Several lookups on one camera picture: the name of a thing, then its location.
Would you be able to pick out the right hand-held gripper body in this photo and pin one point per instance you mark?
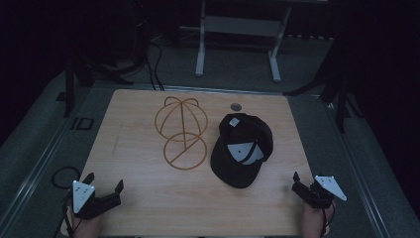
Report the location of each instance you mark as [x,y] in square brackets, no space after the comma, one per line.
[322,193]

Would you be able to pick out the person's left hand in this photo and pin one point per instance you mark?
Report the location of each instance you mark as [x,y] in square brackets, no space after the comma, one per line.
[86,227]

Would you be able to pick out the person's right hand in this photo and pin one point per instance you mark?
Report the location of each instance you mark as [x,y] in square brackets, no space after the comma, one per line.
[314,222]

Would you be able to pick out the round grey table grommet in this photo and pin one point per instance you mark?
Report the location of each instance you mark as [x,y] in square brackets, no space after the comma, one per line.
[236,106]

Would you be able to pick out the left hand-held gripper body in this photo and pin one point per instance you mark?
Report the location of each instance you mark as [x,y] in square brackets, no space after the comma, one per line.
[86,200]

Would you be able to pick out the black tripod stand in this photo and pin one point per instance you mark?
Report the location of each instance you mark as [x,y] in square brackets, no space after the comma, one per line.
[333,89]
[85,74]

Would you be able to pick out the white metal desk frame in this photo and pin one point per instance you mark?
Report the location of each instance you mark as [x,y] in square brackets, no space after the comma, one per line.
[240,25]

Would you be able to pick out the black baseball cap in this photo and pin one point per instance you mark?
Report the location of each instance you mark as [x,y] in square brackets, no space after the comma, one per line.
[241,155]

